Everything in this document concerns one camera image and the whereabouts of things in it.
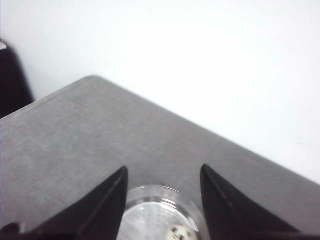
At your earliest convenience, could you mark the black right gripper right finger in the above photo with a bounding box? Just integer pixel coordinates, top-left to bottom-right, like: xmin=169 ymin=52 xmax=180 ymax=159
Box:
xmin=200 ymin=164 xmax=320 ymax=240

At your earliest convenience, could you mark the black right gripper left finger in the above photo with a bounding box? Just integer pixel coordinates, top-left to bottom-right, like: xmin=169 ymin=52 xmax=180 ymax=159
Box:
xmin=0 ymin=166 xmax=128 ymax=240

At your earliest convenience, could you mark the panda bun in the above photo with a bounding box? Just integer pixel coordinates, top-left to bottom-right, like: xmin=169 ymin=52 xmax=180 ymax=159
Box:
xmin=165 ymin=224 xmax=199 ymax=240

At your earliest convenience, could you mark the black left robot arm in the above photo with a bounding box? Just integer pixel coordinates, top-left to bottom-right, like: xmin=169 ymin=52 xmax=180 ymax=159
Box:
xmin=0 ymin=40 xmax=35 ymax=118

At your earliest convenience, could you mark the stainless steel steamer pot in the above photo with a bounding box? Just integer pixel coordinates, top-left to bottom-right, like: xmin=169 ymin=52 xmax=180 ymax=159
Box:
xmin=117 ymin=185 xmax=210 ymax=240

